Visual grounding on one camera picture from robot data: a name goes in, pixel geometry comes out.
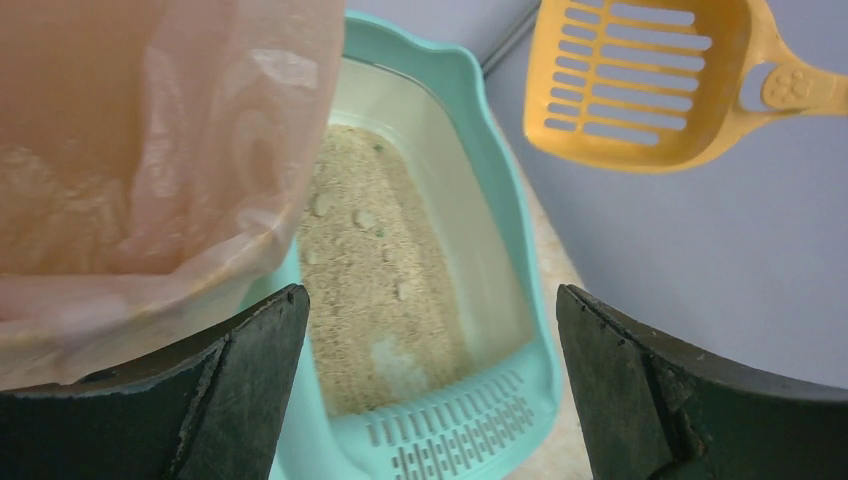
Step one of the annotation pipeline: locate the yellow litter scoop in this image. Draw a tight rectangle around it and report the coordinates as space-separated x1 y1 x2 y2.
523 1 847 173

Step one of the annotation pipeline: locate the orange plastic bin liner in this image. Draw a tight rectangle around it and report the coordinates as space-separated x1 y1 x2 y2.
1 1 345 390

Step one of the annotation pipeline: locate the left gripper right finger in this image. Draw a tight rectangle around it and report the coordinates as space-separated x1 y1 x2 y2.
556 285 847 479

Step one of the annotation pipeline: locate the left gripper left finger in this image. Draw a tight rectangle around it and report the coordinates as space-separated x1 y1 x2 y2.
1 284 310 479

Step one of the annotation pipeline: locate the teal litter box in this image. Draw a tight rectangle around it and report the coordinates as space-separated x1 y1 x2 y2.
270 10 563 479

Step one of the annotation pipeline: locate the cat litter sand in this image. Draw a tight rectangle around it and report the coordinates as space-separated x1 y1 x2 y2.
297 125 473 416

